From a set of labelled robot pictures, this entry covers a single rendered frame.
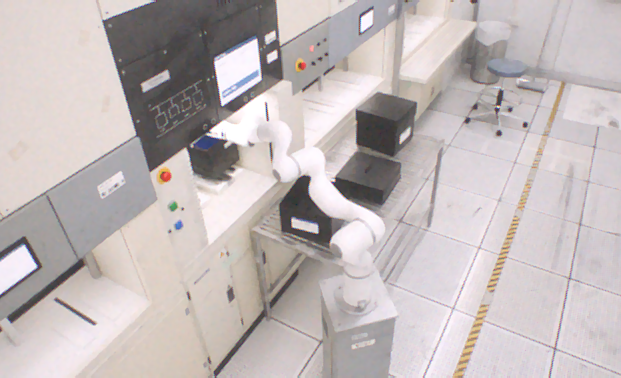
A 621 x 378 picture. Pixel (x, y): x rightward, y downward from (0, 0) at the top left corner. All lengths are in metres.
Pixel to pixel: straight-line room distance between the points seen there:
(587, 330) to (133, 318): 2.51
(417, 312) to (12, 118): 2.38
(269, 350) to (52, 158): 1.76
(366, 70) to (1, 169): 2.77
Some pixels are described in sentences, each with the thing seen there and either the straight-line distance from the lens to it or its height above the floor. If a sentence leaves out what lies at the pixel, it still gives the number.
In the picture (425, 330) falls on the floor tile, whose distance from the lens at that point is 2.94.
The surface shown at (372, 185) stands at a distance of 2.48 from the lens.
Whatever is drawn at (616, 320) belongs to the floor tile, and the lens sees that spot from 3.38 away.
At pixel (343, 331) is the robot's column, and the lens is 1.99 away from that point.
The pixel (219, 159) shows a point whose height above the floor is 1.05.
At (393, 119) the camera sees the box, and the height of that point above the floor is 1.01.
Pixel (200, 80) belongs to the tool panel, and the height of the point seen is 1.62.
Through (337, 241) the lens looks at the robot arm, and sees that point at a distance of 1.71.
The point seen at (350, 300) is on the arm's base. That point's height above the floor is 0.80.
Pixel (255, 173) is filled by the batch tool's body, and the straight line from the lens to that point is 2.59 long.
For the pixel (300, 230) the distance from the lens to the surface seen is 2.30.
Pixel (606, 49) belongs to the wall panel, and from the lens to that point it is 6.03.
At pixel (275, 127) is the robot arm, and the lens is 1.90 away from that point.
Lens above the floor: 2.36
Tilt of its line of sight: 38 degrees down
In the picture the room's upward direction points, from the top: 3 degrees counter-clockwise
